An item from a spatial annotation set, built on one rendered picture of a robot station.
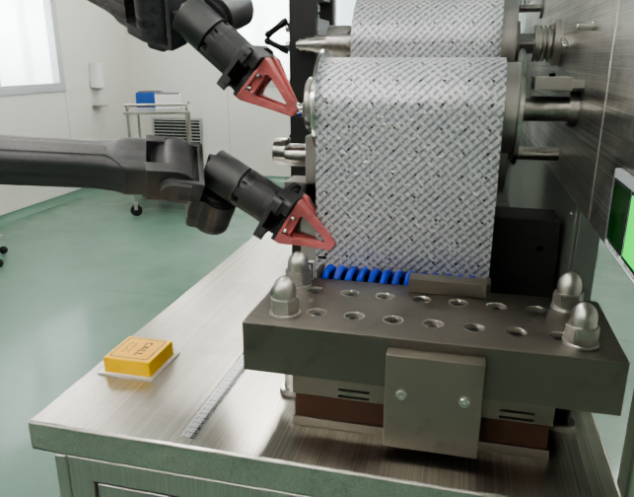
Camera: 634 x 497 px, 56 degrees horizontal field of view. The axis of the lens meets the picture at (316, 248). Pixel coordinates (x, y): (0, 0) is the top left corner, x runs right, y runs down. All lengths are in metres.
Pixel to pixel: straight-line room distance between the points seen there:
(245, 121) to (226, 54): 5.95
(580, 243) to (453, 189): 0.18
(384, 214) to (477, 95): 0.19
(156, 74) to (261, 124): 1.33
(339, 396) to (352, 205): 0.26
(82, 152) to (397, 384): 0.48
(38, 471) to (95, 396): 1.50
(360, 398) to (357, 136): 0.33
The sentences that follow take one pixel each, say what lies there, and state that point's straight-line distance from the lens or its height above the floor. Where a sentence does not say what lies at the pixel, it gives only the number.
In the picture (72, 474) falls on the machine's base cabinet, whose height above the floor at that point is 0.83.
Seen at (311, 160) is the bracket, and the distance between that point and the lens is 0.89.
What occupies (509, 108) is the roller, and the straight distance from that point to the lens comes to 0.79.
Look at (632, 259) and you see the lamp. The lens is 0.51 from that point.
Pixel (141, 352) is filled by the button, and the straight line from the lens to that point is 0.88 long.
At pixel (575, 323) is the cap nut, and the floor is 1.05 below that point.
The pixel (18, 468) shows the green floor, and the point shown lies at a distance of 2.37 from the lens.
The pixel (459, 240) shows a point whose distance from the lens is 0.81.
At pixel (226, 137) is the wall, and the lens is 6.90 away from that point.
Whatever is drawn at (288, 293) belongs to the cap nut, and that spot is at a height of 1.06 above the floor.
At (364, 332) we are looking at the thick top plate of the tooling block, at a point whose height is 1.03.
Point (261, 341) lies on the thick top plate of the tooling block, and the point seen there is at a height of 1.01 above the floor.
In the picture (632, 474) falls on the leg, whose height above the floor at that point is 0.67.
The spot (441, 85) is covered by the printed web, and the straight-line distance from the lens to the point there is 0.78.
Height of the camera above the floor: 1.31
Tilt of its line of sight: 18 degrees down
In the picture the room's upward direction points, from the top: straight up
